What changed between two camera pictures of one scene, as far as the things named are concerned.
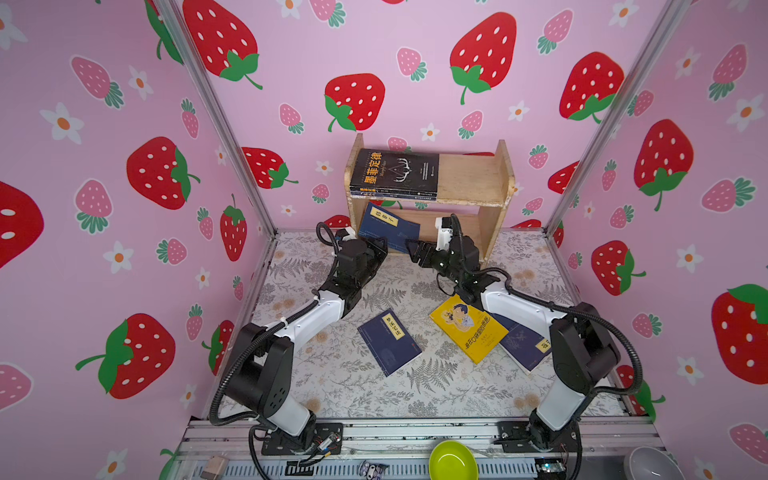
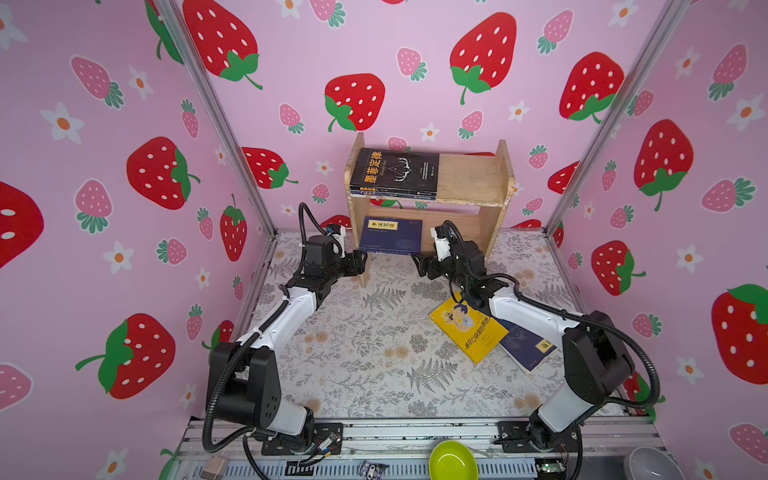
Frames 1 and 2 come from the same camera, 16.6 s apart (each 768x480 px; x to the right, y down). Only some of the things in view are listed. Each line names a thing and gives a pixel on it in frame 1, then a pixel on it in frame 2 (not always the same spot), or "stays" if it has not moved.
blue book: [389, 341] to [391, 235]
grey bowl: [649, 463] stays
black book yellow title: [395, 170] stays
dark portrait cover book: [398, 195] stays
